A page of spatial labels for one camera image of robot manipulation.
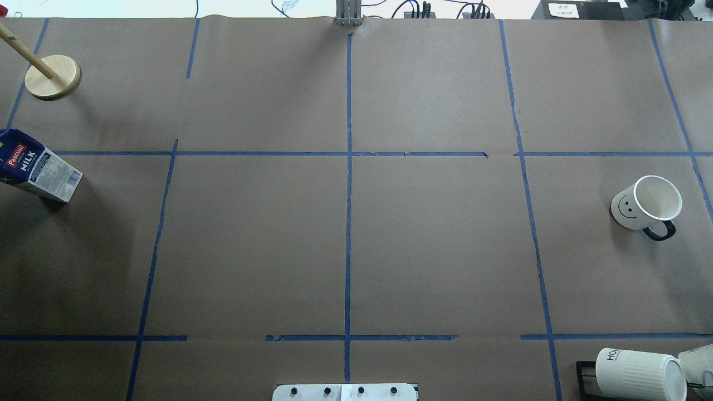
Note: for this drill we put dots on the white ribbed mug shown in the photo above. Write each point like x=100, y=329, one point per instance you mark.
x=634, y=375

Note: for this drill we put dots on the aluminium frame post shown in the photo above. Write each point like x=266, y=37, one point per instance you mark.
x=348, y=13

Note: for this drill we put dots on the black power strip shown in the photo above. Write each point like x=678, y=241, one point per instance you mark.
x=420, y=10

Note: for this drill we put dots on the wooden mug tree stand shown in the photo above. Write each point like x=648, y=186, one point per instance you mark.
x=49, y=78

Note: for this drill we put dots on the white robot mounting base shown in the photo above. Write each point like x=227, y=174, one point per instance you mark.
x=347, y=391

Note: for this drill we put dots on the black box with label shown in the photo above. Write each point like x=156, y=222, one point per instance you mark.
x=578, y=10

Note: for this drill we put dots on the white smiley face mug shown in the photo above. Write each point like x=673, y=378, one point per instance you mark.
x=650, y=205

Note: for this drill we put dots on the blue Pascual milk carton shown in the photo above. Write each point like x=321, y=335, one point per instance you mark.
x=30, y=166

